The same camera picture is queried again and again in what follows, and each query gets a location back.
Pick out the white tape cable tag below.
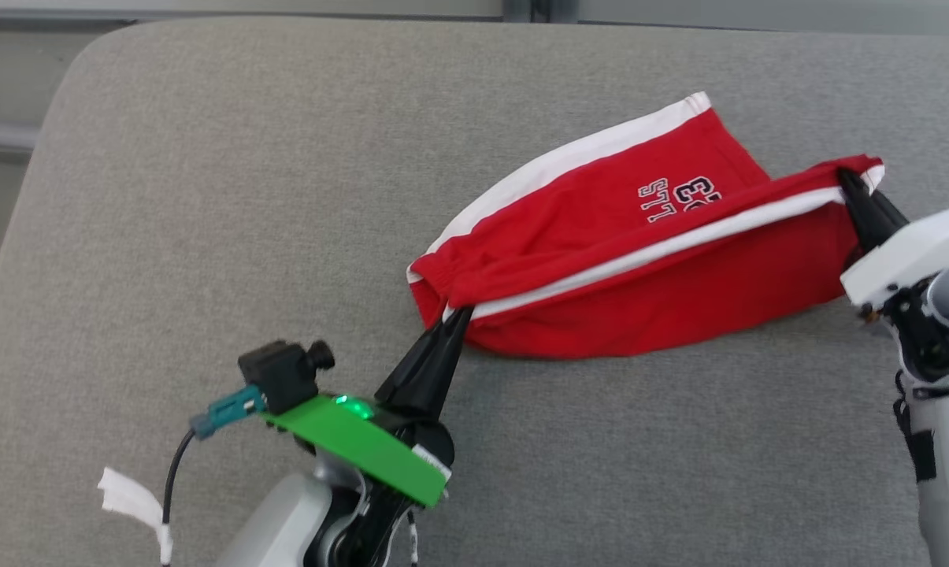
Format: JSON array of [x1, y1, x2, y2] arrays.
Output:
[[98, 467, 174, 566]]

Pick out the red Bulls shorts white stripes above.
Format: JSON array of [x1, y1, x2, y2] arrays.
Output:
[[406, 91, 886, 360]]

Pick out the grey metal pipe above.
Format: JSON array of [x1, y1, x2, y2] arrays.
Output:
[[0, 117, 40, 154]]

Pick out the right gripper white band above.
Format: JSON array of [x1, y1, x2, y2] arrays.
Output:
[[836, 167, 949, 309]]

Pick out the left camera black cable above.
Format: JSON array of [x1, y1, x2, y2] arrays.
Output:
[[161, 429, 199, 566]]

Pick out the grey fabric sofa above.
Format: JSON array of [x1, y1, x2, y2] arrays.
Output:
[[0, 17, 949, 567]]

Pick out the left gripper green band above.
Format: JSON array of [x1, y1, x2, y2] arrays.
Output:
[[260, 306, 475, 507]]

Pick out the left teal cable connector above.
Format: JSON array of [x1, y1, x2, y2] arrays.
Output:
[[189, 384, 266, 440]]

